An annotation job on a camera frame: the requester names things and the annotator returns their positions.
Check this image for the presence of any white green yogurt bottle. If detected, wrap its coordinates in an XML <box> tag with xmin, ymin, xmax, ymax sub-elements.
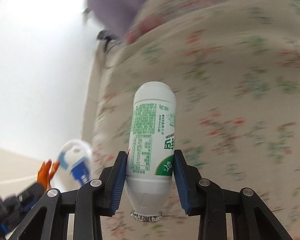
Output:
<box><xmin>126</xmin><ymin>82</ymin><xmax>177</xmax><ymax>222</ymax></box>

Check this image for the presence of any purple duvet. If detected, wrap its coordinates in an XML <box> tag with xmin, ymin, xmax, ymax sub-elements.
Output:
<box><xmin>86</xmin><ymin>0</ymin><xmax>176</xmax><ymax>41</ymax></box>

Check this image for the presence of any orange plastic wrapper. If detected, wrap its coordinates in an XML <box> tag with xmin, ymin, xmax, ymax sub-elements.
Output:
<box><xmin>37</xmin><ymin>159</ymin><xmax>60</xmax><ymax>191</ymax></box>

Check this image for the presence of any white patterned trash bin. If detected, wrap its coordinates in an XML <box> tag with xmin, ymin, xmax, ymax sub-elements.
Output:
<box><xmin>51</xmin><ymin>139</ymin><xmax>92</xmax><ymax>192</ymax></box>

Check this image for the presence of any black wall plug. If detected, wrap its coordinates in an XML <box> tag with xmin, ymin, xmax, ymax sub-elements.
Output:
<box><xmin>96</xmin><ymin>30</ymin><xmax>119</xmax><ymax>42</ymax></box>

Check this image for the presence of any floral beige blanket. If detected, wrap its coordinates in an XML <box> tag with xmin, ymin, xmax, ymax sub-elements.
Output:
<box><xmin>92</xmin><ymin>0</ymin><xmax>300</xmax><ymax>239</ymax></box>

